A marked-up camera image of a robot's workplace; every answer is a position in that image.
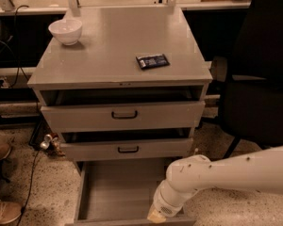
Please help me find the metal cans cluster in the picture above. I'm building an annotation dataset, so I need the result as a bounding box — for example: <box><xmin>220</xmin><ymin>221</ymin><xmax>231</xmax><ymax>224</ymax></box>
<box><xmin>40</xmin><ymin>133</ymin><xmax>65</xmax><ymax>156</ymax></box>

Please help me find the wall power outlet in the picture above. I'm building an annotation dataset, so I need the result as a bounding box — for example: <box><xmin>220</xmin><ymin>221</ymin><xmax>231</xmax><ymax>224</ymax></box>
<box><xmin>0</xmin><ymin>77</ymin><xmax>9</xmax><ymax>89</ymax></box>

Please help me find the brown shoe near bottom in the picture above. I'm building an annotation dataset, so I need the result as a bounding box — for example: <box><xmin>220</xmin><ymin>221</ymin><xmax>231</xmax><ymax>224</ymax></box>
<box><xmin>0</xmin><ymin>201</ymin><xmax>22</xmax><ymax>225</ymax></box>

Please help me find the dark blue snack packet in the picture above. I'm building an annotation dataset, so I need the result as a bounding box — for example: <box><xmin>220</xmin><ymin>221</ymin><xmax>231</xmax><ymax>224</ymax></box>
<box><xmin>136</xmin><ymin>54</ymin><xmax>170</xmax><ymax>70</ymax></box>

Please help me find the grey bottom drawer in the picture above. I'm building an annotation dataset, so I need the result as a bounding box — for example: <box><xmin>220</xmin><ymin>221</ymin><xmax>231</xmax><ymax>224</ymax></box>
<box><xmin>73</xmin><ymin>158</ymin><xmax>194</xmax><ymax>226</ymax></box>

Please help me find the black office chair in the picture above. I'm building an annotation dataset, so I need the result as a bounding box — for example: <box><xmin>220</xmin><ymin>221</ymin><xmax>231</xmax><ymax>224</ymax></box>
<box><xmin>218</xmin><ymin>0</ymin><xmax>283</xmax><ymax>156</ymax></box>

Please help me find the brown shoe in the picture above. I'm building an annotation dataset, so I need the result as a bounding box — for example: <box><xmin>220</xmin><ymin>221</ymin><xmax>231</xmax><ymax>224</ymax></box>
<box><xmin>0</xmin><ymin>201</ymin><xmax>22</xmax><ymax>225</ymax></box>
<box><xmin>0</xmin><ymin>143</ymin><xmax>11</xmax><ymax>161</ymax></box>

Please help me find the grey drawer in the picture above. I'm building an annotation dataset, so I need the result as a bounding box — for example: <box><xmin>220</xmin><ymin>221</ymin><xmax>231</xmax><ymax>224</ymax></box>
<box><xmin>42</xmin><ymin>102</ymin><xmax>205</xmax><ymax>133</ymax></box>
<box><xmin>73</xmin><ymin>158</ymin><xmax>194</xmax><ymax>226</ymax></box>
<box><xmin>60</xmin><ymin>138</ymin><xmax>193</xmax><ymax>161</ymax></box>

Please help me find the black power cable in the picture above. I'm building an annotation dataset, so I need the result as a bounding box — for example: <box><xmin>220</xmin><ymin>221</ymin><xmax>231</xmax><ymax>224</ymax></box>
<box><xmin>8</xmin><ymin>5</ymin><xmax>42</xmax><ymax>226</ymax></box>

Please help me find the grey top drawer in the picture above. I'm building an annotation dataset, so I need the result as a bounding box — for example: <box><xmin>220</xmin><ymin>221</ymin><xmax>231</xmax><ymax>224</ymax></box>
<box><xmin>42</xmin><ymin>102</ymin><xmax>205</xmax><ymax>133</ymax></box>

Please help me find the grey middle drawer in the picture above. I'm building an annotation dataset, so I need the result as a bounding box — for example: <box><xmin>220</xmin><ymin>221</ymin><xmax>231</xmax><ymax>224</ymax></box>
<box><xmin>60</xmin><ymin>138</ymin><xmax>193</xmax><ymax>161</ymax></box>

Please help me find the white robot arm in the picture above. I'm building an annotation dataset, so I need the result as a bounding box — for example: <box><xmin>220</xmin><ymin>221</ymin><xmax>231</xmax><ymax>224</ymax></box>
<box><xmin>147</xmin><ymin>146</ymin><xmax>283</xmax><ymax>224</ymax></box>

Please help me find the grey drawer cabinet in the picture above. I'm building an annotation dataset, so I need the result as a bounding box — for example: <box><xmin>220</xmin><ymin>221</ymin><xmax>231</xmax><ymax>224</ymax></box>
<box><xmin>26</xmin><ymin>5</ymin><xmax>213</xmax><ymax>174</ymax></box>

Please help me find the white bowl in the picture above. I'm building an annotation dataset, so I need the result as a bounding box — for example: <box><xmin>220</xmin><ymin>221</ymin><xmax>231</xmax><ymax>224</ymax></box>
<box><xmin>48</xmin><ymin>19</ymin><xmax>82</xmax><ymax>45</ymax></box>

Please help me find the brown shoe upper left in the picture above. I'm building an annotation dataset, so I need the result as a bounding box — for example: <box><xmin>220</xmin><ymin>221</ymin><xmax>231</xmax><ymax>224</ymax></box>
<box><xmin>0</xmin><ymin>143</ymin><xmax>11</xmax><ymax>161</ymax></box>

